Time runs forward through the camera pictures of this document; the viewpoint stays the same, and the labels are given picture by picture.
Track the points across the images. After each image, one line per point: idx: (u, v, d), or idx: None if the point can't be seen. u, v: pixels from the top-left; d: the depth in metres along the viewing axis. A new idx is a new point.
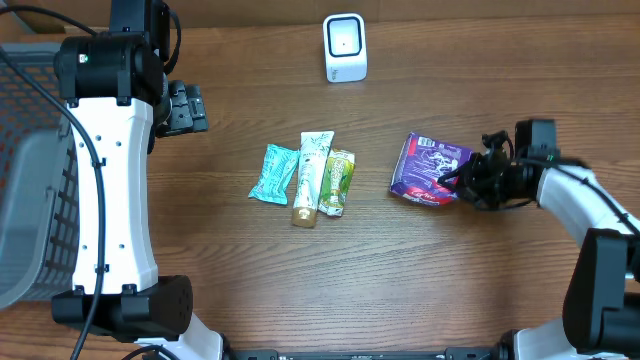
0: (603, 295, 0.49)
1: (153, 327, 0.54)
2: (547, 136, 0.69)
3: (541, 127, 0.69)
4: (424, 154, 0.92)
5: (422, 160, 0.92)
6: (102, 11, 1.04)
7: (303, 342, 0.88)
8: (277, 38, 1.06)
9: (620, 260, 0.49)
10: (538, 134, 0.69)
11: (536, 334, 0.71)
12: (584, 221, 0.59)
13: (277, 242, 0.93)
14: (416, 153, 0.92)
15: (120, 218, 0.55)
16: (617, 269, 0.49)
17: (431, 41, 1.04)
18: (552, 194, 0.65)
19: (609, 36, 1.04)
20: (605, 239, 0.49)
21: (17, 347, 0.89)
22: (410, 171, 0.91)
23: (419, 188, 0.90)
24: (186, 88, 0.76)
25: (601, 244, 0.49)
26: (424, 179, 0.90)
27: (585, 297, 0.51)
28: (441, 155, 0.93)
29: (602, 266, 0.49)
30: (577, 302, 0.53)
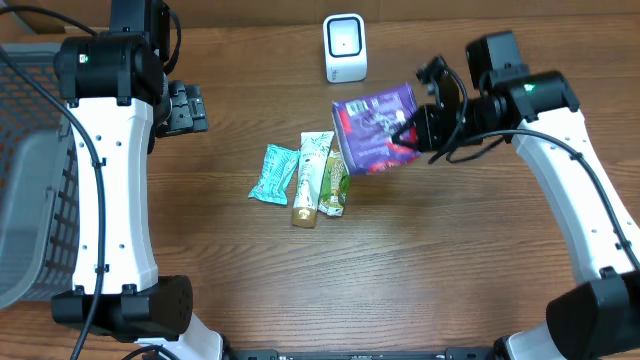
0: (596, 340, 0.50)
1: (153, 327, 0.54)
2: (505, 53, 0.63)
3: (498, 42, 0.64)
4: (360, 123, 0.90)
5: (363, 130, 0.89)
6: (102, 10, 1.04)
7: (303, 342, 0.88)
8: (277, 38, 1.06)
9: (620, 315, 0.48)
10: (497, 52, 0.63)
11: (528, 339, 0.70)
12: (573, 222, 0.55)
13: (277, 242, 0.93)
14: (352, 128, 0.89)
15: (120, 219, 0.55)
16: (614, 322, 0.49)
17: (431, 41, 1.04)
18: (541, 170, 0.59)
19: (608, 35, 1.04)
20: (606, 299, 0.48)
21: (17, 347, 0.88)
22: (359, 150, 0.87)
23: (380, 162, 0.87)
24: (187, 88, 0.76)
25: (601, 307, 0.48)
26: (378, 150, 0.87)
27: (579, 334, 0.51)
28: (381, 116, 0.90)
29: (598, 324, 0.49)
30: (565, 325, 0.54)
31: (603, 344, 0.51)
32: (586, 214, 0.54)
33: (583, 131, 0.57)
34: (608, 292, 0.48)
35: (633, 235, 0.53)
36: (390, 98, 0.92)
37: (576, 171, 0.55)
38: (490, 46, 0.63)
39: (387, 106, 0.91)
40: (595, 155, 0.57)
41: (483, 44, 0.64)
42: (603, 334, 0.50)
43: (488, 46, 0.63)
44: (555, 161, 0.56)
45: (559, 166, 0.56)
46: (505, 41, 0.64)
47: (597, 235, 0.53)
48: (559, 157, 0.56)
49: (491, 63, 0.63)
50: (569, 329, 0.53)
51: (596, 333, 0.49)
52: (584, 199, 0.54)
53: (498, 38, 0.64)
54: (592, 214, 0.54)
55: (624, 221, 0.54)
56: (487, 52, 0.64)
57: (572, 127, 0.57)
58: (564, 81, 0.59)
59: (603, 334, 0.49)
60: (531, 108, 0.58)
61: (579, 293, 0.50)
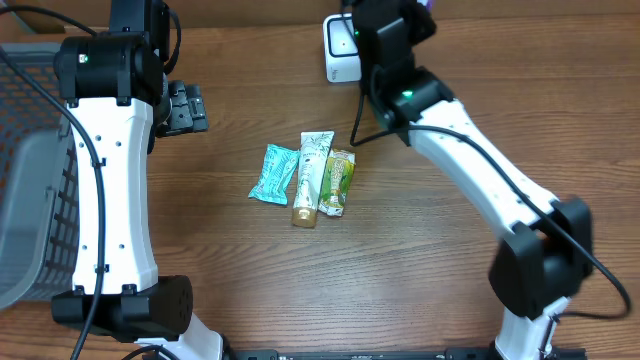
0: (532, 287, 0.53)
1: (153, 326, 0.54)
2: (395, 44, 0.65)
3: (389, 35, 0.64)
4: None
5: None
6: (102, 10, 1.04)
7: (303, 342, 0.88)
8: (277, 38, 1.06)
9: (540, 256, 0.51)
10: (387, 47, 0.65)
11: (506, 329, 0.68)
12: (480, 196, 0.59)
13: (277, 242, 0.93)
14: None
15: (120, 219, 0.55)
16: (538, 267, 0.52)
17: (431, 41, 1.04)
18: (440, 157, 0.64)
19: (608, 35, 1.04)
20: (522, 247, 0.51)
21: (17, 347, 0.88)
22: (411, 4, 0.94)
23: None
24: (186, 88, 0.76)
25: (521, 256, 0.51)
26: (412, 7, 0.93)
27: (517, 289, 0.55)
28: None
29: (526, 273, 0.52)
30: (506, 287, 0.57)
31: (541, 290, 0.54)
32: (484, 183, 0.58)
33: (464, 116, 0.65)
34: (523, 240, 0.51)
35: (529, 187, 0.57)
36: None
37: (467, 150, 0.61)
38: (381, 42, 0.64)
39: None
40: (479, 133, 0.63)
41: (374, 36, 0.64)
42: (535, 281, 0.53)
43: (381, 43, 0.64)
44: (447, 147, 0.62)
45: (451, 150, 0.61)
46: (395, 34, 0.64)
47: (499, 198, 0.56)
48: (448, 139, 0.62)
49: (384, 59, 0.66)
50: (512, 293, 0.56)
51: (527, 281, 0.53)
52: (480, 171, 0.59)
53: (389, 29, 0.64)
54: (489, 181, 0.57)
55: (519, 179, 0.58)
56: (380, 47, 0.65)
57: (453, 117, 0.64)
58: (438, 82, 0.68)
59: (536, 277, 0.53)
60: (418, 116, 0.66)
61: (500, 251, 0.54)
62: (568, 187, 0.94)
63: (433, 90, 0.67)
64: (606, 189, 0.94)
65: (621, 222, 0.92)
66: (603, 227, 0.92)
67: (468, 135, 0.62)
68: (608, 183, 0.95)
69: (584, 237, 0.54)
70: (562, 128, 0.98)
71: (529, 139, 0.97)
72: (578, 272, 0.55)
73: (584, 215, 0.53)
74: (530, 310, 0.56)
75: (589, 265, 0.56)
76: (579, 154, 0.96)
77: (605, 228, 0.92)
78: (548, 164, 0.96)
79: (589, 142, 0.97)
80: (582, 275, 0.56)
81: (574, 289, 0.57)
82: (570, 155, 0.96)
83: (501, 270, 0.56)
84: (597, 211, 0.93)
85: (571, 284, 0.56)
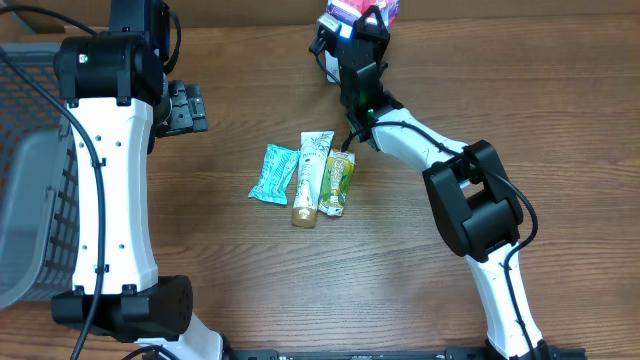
0: (457, 214, 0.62)
1: (153, 327, 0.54)
2: (374, 82, 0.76)
3: (367, 76, 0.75)
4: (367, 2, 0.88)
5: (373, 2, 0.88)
6: (102, 10, 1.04)
7: (303, 342, 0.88)
8: (277, 38, 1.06)
9: (453, 182, 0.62)
10: (365, 84, 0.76)
11: (486, 308, 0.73)
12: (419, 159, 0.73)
13: (277, 242, 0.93)
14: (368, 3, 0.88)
15: (120, 219, 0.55)
16: (457, 195, 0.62)
17: (431, 40, 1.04)
18: (393, 145, 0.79)
19: (609, 35, 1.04)
20: (436, 175, 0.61)
21: (17, 347, 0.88)
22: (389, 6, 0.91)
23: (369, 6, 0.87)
24: (186, 88, 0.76)
25: (436, 182, 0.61)
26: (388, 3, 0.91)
27: (447, 220, 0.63)
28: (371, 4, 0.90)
29: (446, 200, 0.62)
30: (447, 227, 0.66)
31: (469, 220, 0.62)
32: (415, 146, 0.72)
33: (407, 112, 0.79)
34: (437, 171, 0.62)
35: (451, 142, 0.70)
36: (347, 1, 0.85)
37: (407, 130, 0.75)
38: (359, 81, 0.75)
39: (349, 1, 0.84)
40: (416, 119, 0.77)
41: (353, 73, 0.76)
42: (459, 209, 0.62)
43: (359, 80, 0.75)
44: (391, 131, 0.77)
45: (396, 134, 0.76)
46: (372, 74, 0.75)
47: (429, 153, 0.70)
48: (391, 126, 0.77)
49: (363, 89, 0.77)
50: (450, 228, 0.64)
51: (450, 209, 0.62)
52: (413, 140, 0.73)
53: (367, 70, 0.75)
54: (418, 143, 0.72)
55: (442, 139, 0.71)
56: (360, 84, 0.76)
57: (400, 113, 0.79)
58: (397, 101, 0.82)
59: (456, 202, 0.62)
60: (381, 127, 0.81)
61: (428, 190, 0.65)
62: (568, 187, 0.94)
63: (390, 104, 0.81)
64: (606, 190, 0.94)
65: (620, 221, 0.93)
66: (603, 227, 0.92)
67: (406, 118, 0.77)
68: (608, 183, 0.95)
69: (500, 172, 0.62)
70: (562, 129, 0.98)
71: (529, 139, 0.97)
72: (506, 207, 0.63)
73: (491, 152, 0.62)
74: (470, 247, 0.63)
75: (516, 200, 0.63)
76: (579, 155, 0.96)
77: (605, 228, 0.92)
78: (548, 164, 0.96)
79: (589, 142, 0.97)
80: (516, 214, 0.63)
81: (514, 230, 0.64)
82: (569, 156, 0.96)
83: (439, 212, 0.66)
84: (597, 211, 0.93)
85: (505, 220, 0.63)
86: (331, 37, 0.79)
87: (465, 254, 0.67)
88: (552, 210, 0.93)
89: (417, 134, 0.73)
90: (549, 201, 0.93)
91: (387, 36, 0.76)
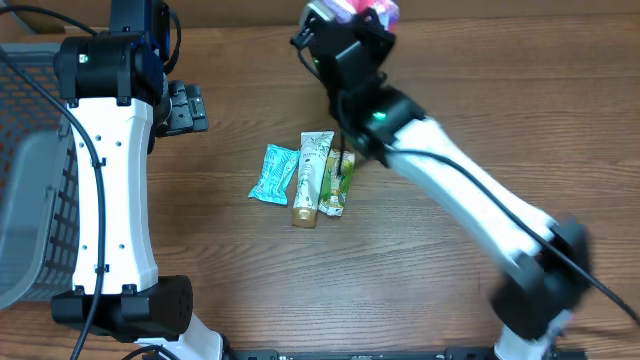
0: (542, 317, 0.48)
1: (153, 327, 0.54)
2: (361, 70, 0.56)
3: (349, 59, 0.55)
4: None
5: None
6: (101, 10, 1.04)
7: (303, 342, 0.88)
8: (277, 38, 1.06)
9: (548, 286, 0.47)
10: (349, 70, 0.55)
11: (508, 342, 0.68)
12: (476, 225, 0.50)
13: (277, 242, 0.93)
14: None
15: (120, 219, 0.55)
16: (549, 297, 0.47)
17: (431, 40, 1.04)
18: (432, 187, 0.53)
19: (609, 35, 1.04)
20: (525, 276, 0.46)
21: (18, 347, 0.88)
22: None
23: None
24: (187, 88, 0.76)
25: (530, 289, 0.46)
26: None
27: (524, 315, 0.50)
28: None
29: (536, 306, 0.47)
30: (518, 316, 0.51)
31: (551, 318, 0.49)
32: (477, 212, 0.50)
33: (443, 136, 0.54)
34: (524, 267, 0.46)
35: (522, 207, 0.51)
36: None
37: (451, 174, 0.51)
38: (342, 65, 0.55)
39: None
40: (460, 151, 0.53)
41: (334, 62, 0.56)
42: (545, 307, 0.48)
43: (339, 66, 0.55)
44: (436, 177, 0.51)
45: (437, 177, 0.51)
46: (357, 57, 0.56)
47: (496, 225, 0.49)
48: (427, 158, 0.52)
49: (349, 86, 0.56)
50: (520, 319, 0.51)
51: (536, 312, 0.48)
52: (471, 198, 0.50)
53: (348, 53, 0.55)
54: (482, 209, 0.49)
55: (508, 197, 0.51)
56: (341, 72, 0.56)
57: (430, 138, 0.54)
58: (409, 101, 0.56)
59: (545, 305, 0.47)
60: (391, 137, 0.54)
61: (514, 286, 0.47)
62: (568, 187, 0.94)
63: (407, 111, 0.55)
64: (606, 189, 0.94)
65: (621, 221, 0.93)
66: (602, 227, 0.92)
67: (449, 154, 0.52)
68: (608, 182, 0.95)
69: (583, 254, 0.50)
70: (562, 128, 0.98)
71: (529, 139, 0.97)
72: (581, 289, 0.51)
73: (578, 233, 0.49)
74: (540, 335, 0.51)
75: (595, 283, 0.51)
76: (579, 155, 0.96)
77: (605, 228, 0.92)
78: (548, 164, 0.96)
79: (589, 142, 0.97)
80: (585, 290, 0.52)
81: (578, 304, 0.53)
82: (570, 155, 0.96)
83: (513, 299, 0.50)
84: (597, 211, 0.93)
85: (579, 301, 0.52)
86: (318, 25, 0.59)
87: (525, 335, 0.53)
88: (551, 210, 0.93)
89: (467, 180, 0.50)
90: (549, 202, 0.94)
91: (392, 38, 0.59)
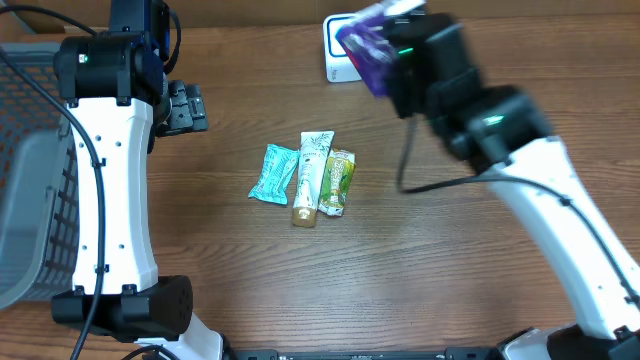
0: None
1: (153, 327, 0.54)
2: (456, 57, 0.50)
3: (445, 44, 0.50)
4: (362, 57, 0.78)
5: (366, 63, 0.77)
6: (101, 10, 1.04)
7: (303, 342, 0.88)
8: (277, 38, 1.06)
9: None
10: (444, 57, 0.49)
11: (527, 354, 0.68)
12: (581, 282, 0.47)
13: (277, 242, 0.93)
14: (358, 62, 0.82)
15: (120, 219, 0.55)
16: None
17: None
18: (535, 224, 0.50)
19: (609, 35, 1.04)
20: (619, 356, 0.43)
21: (17, 347, 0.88)
22: (372, 83, 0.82)
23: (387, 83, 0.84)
24: (187, 88, 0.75)
25: None
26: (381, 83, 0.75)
27: None
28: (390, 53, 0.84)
29: None
30: None
31: None
32: (585, 269, 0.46)
33: (567, 166, 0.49)
34: (622, 345, 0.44)
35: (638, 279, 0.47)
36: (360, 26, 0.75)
37: (569, 219, 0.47)
38: (434, 51, 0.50)
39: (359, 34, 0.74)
40: (586, 196, 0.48)
41: (429, 48, 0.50)
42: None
43: (433, 51, 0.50)
44: (549, 217, 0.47)
45: (549, 218, 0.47)
46: (454, 42, 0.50)
47: (603, 291, 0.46)
48: (545, 195, 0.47)
49: (442, 77, 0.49)
50: None
51: None
52: (584, 252, 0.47)
53: (442, 36, 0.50)
54: (594, 268, 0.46)
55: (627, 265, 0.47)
56: (434, 59, 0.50)
57: (553, 165, 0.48)
58: (525, 101, 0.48)
59: None
60: (500, 146, 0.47)
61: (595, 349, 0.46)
62: None
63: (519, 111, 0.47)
64: (606, 189, 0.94)
65: (621, 221, 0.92)
66: None
67: (571, 195, 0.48)
68: (608, 182, 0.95)
69: None
70: (562, 128, 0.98)
71: None
72: None
73: None
74: None
75: None
76: (578, 154, 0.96)
77: None
78: None
79: (589, 141, 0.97)
80: None
81: None
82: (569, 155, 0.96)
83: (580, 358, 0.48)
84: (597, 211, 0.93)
85: None
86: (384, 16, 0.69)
87: None
88: None
89: (589, 233, 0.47)
90: None
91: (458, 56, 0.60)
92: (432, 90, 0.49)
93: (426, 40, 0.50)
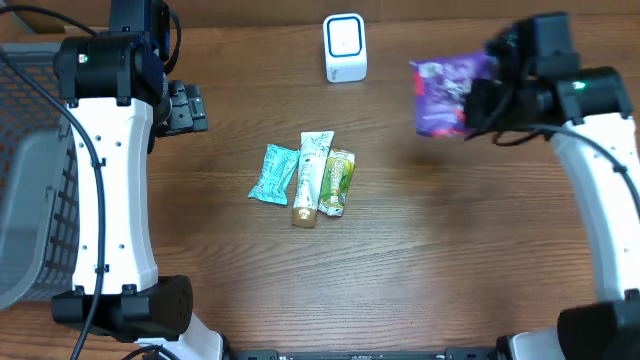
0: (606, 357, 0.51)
1: (153, 327, 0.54)
2: (556, 39, 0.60)
3: (549, 25, 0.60)
4: (433, 86, 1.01)
5: (435, 94, 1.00)
6: (102, 10, 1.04)
7: (303, 342, 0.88)
8: (277, 38, 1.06)
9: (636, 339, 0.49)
10: (544, 35, 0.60)
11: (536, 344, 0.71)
12: (605, 239, 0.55)
13: (277, 242, 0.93)
14: (424, 90, 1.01)
15: (120, 219, 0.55)
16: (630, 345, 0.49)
17: (431, 40, 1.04)
18: (582, 182, 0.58)
19: (609, 36, 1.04)
20: (626, 319, 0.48)
21: (17, 347, 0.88)
22: (426, 113, 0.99)
23: (443, 128, 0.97)
24: (186, 88, 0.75)
25: (622, 325, 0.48)
26: (444, 115, 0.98)
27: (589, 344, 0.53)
28: (453, 84, 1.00)
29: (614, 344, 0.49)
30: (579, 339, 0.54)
31: None
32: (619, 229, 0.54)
33: (631, 142, 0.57)
34: (631, 307, 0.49)
35: None
36: (463, 65, 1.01)
37: (618, 186, 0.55)
38: (539, 31, 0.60)
39: (458, 73, 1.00)
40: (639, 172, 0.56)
41: (531, 26, 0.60)
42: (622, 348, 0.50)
43: (534, 30, 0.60)
44: (598, 179, 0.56)
45: (600, 180, 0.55)
46: (559, 26, 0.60)
47: (626, 253, 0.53)
48: (600, 159, 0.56)
49: (540, 50, 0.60)
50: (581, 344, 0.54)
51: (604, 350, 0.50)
52: (622, 216, 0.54)
53: (548, 21, 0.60)
54: (627, 231, 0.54)
55: None
56: (535, 35, 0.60)
57: (620, 137, 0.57)
58: (616, 80, 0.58)
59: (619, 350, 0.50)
60: (578, 110, 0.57)
61: (600, 307, 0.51)
62: (568, 188, 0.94)
63: (607, 91, 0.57)
64: None
65: None
66: None
67: (628, 166, 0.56)
68: None
69: None
70: None
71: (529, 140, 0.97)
72: None
73: None
74: None
75: None
76: None
77: None
78: (547, 164, 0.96)
79: None
80: None
81: None
82: None
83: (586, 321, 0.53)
84: None
85: None
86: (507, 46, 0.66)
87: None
88: (551, 210, 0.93)
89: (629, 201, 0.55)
90: (548, 202, 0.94)
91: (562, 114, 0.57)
92: (530, 62, 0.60)
93: (529, 18, 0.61)
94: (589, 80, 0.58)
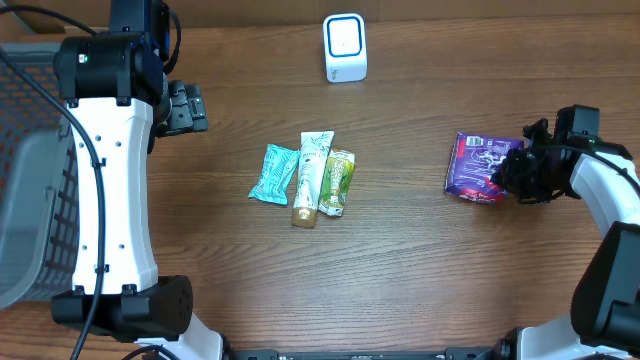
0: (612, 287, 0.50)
1: (152, 327, 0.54)
2: (589, 125, 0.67)
3: (585, 113, 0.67)
4: (473, 154, 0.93)
5: (473, 162, 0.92)
6: (101, 11, 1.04)
7: (303, 342, 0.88)
8: (277, 38, 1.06)
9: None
10: (580, 118, 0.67)
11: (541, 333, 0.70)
12: (613, 216, 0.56)
13: (277, 242, 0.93)
14: (464, 156, 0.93)
15: (120, 218, 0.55)
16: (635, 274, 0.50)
17: (431, 40, 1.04)
18: (590, 189, 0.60)
19: (609, 36, 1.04)
20: (627, 233, 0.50)
21: (17, 347, 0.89)
22: (460, 173, 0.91)
23: (472, 189, 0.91)
24: (186, 88, 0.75)
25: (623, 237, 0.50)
26: (476, 179, 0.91)
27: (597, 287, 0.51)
28: (490, 154, 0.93)
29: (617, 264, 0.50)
30: (585, 294, 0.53)
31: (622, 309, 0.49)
32: (625, 204, 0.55)
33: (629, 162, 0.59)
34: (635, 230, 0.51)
35: None
36: (505, 140, 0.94)
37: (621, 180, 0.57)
38: (574, 114, 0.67)
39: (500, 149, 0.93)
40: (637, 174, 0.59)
41: (570, 111, 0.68)
42: (626, 282, 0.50)
43: (572, 113, 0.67)
44: (603, 171, 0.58)
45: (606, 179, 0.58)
46: (589, 116, 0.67)
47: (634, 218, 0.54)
48: (600, 163, 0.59)
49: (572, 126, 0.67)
50: (588, 295, 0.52)
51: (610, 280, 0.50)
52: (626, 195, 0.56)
53: (585, 111, 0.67)
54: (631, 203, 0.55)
55: None
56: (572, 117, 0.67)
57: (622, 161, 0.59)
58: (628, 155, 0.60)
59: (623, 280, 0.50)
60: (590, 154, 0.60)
61: (603, 243, 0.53)
62: None
63: (616, 147, 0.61)
64: None
65: None
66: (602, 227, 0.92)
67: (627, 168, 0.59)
68: None
69: None
70: None
71: None
72: None
73: None
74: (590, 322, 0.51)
75: None
76: None
77: None
78: None
79: None
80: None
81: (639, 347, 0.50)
82: None
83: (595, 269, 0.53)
84: None
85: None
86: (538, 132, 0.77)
87: (579, 328, 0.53)
88: (551, 210, 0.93)
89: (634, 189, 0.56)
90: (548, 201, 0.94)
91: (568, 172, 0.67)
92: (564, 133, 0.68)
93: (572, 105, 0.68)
94: (605, 146, 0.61)
